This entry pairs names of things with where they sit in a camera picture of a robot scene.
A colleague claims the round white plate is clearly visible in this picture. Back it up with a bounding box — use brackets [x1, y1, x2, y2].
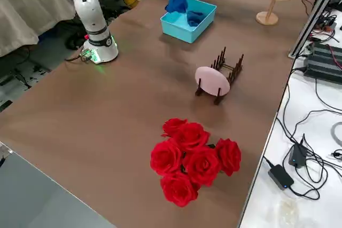
[195, 66, 231, 97]

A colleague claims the cyan plastic box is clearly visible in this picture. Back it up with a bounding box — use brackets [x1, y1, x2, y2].
[160, 0, 217, 44]

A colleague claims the dark wooden dish rack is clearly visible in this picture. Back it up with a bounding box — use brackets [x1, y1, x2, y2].
[195, 46, 245, 106]

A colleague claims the small green circuit board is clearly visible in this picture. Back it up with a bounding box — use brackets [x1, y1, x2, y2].
[80, 49, 94, 62]

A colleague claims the red artificial rose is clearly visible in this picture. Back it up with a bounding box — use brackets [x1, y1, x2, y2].
[160, 171, 200, 208]
[215, 138, 242, 177]
[182, 146, 222, 187]
[173, 122, 211, 152]
[161, 117, 189, 138]
[150, 138, 185, 177]

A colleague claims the black ribbed power supply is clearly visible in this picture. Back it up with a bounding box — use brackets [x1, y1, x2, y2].
[303, 42, 342, 81]

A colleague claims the beige curtain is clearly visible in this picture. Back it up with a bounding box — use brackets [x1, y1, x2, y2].
[0, 0, 129, 58]

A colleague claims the small black power adapter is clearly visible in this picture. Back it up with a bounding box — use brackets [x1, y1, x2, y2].
[287, 142, 307, 169]

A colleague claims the flat black power adapter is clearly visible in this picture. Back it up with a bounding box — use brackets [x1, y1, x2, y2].
[268, 164, 295, 191]

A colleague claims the grey metal panel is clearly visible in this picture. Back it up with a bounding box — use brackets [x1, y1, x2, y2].
[0, 142, 117, 228]

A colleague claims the aluminium camera post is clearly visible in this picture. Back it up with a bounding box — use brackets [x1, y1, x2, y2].
[287, 0, 342, 59]

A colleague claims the grey cable loop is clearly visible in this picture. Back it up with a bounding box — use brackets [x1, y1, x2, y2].
[330, 122, 342, 146]

